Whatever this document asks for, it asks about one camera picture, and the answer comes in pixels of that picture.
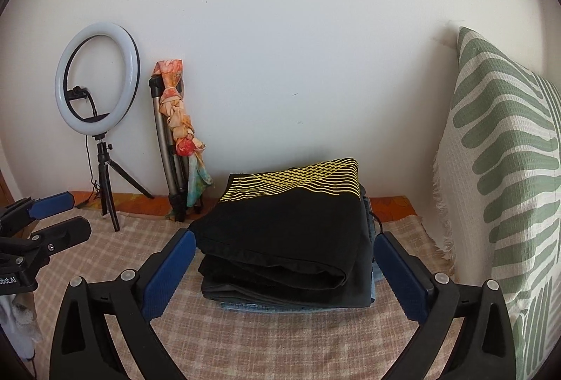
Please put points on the small black tripod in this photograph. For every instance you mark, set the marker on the small black tripod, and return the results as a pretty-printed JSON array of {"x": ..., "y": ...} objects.
[{"x": 104, "y": 178}]

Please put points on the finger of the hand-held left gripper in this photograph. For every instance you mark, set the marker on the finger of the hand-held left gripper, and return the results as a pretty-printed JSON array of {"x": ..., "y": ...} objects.
[
  {"x": 52, "y": 204},
  {"x": 65, "y": 235}
]

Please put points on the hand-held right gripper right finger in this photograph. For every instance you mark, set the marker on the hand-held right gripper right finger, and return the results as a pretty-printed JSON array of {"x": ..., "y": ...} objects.
[{"x": 401, "y": 274}]

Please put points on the folded blue jeans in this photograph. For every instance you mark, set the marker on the folded blue jeans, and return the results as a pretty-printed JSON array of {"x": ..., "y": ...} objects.
[{"x": 263, "y": 306}]

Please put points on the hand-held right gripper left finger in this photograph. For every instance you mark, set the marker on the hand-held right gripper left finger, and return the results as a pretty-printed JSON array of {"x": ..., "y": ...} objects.
[{"x": 168, "y": 270}]

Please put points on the beige plaid blanket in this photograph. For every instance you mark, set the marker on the beige plaid blanket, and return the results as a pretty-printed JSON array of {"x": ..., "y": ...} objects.
[{"x": 263, "y": 345}]

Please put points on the orange bed sheet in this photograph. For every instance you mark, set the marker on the orange bed sheet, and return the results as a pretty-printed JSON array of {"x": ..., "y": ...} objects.
[{"x": 390, "y": 204}]

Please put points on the black pants with yellow stripes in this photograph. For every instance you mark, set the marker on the black pants with yellow stripes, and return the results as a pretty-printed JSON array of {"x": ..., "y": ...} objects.
[{"x": 285, "y": 222}]

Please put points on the green and white striped pillow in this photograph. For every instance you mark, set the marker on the green and white striped pillow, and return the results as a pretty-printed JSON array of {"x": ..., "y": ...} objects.
[{"x": 504, "y": 143}]

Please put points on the folded silver tripod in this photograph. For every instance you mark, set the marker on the folded silver tripod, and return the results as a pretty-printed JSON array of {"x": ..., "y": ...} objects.
[{"x": 164, "y": 143}]

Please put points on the colourful knotted scarf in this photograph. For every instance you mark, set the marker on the colourful knotted scarf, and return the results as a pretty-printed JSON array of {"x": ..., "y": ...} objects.
[{"x": 175, "y": 125}]

